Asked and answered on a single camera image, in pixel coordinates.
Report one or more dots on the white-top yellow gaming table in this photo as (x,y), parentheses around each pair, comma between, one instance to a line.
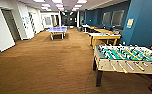
(105,37)

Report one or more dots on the white room door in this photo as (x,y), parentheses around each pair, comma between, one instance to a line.
(2,31)

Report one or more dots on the yellow framed wall poster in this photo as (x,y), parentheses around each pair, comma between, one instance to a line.
(130,23)

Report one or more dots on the blue ping pong table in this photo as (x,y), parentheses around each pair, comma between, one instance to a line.
(57,30)

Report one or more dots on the interior glass window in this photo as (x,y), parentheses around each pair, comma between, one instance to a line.
(118,17)
(107,18)

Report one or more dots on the white ceiling light panel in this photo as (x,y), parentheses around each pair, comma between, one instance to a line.
(39,1)
(82,1)
(57,1)

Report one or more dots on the green foosball table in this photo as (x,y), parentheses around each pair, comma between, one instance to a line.
(125,58)

